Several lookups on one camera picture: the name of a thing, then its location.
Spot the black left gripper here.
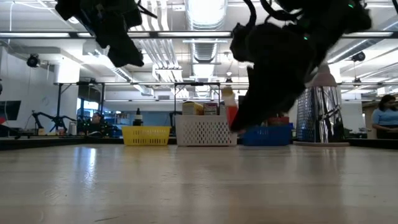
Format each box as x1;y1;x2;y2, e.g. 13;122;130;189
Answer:
55;0;158;68

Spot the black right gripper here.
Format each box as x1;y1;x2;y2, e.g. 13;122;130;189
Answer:
229;23;315;131

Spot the red dropper bottle yellow cap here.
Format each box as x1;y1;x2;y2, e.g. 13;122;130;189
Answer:
221;86;239;126

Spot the purple Raisin Bran box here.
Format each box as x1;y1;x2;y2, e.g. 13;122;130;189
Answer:
203;102;218;116

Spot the yellow Corn Pops box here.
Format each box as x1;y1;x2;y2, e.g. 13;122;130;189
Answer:
182;101;205;116

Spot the blue plastic basket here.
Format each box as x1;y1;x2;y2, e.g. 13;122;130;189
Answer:
241;124;294;147

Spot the black overhead light bar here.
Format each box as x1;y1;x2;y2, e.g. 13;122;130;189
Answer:
0;30;398;39

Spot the white plastic basket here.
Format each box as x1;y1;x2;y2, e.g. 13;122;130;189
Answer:
174;114;239;147

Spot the person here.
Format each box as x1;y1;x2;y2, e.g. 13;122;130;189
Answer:
371;94;398;140
88;112;109;137

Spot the yellow plastic basket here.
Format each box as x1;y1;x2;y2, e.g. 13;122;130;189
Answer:
121;126;172;146

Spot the black ceiling spotlight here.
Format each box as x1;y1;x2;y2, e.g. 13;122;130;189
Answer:
26;54;41;68
351;51;367;63

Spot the black monitor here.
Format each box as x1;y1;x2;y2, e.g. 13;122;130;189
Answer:
0;100;22;121

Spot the black metal stand frame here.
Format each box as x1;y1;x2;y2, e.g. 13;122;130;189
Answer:
53;81;106;131

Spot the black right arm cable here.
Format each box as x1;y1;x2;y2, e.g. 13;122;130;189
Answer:
242;0;301;27

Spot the silver ventilation duct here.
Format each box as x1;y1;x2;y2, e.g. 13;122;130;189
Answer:
185;0;229;82

